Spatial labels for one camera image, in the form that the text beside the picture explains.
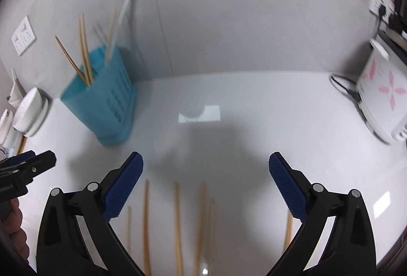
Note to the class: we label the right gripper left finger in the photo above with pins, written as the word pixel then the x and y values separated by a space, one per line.
pixel 61 249

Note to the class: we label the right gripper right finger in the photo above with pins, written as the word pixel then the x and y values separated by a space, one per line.
pixel 350 249

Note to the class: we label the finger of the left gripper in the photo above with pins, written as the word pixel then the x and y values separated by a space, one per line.
pixel 17 159
pixel 35 166

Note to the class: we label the bamboo chopstick cartoon end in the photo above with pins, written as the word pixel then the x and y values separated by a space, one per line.
pixel 83 59

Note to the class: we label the bamboo chopstick blue patterned end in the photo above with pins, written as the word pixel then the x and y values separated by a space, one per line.
pixel 110 34

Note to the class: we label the person's left hand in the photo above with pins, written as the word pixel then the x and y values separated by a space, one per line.
pixel 12 225

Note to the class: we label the wooden coaster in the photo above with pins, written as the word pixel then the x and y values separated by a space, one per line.
pixel 21 145

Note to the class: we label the white bowl with grey rim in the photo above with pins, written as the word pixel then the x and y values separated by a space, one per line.
pixel 6 123

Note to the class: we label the bamboo chopstick on table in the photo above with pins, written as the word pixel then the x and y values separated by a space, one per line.
pixel 146 251

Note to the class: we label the blue plastic utensil holder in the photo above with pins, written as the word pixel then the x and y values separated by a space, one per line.
pixel 107 107

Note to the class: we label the bamboo chopstick blue dotted end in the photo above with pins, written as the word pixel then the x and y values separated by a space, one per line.
pixel 178 248

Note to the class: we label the white pink floral rice cooker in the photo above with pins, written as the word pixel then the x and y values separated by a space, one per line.
pixel 382 90

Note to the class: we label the white plastic chopstick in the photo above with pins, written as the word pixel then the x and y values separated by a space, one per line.
pixel 120 16

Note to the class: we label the white power strip socket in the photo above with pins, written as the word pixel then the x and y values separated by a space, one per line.
pixel 375 5

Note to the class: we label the left white wall socket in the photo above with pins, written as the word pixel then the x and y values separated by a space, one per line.
pixel 18 43

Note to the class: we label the white wall socket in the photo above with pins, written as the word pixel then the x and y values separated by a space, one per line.
pixel 18 43
pixel 26 33

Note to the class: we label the right white wall socket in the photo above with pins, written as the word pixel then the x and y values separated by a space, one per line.
pixel 26 33

